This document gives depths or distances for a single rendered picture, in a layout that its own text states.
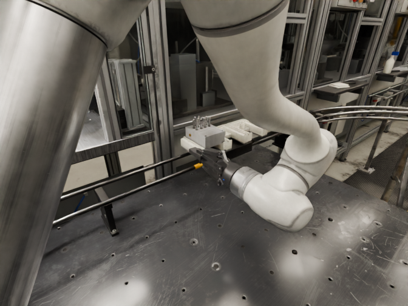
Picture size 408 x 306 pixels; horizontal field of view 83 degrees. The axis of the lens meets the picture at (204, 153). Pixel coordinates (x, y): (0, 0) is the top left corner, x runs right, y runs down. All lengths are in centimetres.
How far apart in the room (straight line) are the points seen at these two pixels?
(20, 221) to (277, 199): 47
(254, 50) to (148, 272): 62
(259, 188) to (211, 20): 44
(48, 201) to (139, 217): 59
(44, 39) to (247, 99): 22
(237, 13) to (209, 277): 62
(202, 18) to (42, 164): 21
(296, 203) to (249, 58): 39
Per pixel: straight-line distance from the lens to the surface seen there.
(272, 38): 26
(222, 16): 23
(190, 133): 89
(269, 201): 57
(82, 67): 28
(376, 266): 86
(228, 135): 100
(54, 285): 79
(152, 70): 88
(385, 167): 302
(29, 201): 30
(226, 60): 26
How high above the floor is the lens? 126
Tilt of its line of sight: 28 degrees down
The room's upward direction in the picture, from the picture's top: straight up
